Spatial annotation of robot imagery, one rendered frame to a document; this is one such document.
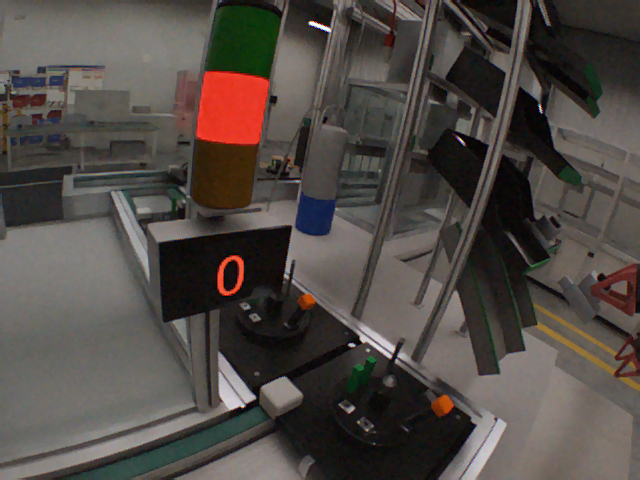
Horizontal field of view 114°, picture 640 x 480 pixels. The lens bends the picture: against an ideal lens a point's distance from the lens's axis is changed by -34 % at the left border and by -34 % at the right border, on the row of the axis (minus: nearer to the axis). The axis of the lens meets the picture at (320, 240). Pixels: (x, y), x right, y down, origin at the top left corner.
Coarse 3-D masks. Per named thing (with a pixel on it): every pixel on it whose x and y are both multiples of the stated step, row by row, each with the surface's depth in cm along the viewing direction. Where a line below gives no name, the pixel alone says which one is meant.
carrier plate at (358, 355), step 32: (352, 352) 53; (320, 384) 45; (416, 384) 48; (288, 416) 38; (320, 416) 39; (448, 416) 42; (320, 448) 35; (352, 448) 35; (416, 448) 36; (448, 448) 36
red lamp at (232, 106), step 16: (208, 80) 20; (224, 80) 19; (240, 80) 19; (256, 80) 20; (208, 96) 20; (224, 96) 20; (240, 96) 20; (256, 96) 21; (208, 112) 20; (224, 112) 20; (240, 112) 20; (256, 112) 21; (208, 128) 21; (224, 128) 21; (240, 128) 21; (256, 128) 22
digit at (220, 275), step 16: (240, 240) 25; (256, 240) 26; (208, 256) 23; (224, 256) 24; (240, 256) 26; (208, 272) 24; (224, 272) 25; (240, 272) 26; (208, 288) 25; (224, 288) 26; (240, 288) 27; (208, 304) 25
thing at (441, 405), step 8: (432, 392) 35; (432, 400) 34; (440, 400) 32; (448, 400) 33; (432, 408) 33; (440, 408) 32; (448, 408) 32; (416, 416) 35; (424, 416) 34; (432, 416) 33; (408, 424) 36; (416, 424) 35
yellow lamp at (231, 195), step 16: (208, 144) 21; (224, 144) 21; (240, 144) 22; (256, 144) 23; (208, 160) 21; (224, 160) 22; (240, 160) 22; (192, 176) 23; (208, 176) 22; (224, 176) 22; (240, 176) 23; (192, 192) 23; (208, 192) 22; (224, 192) 23; (240, 192) 23; (224, 208) 23
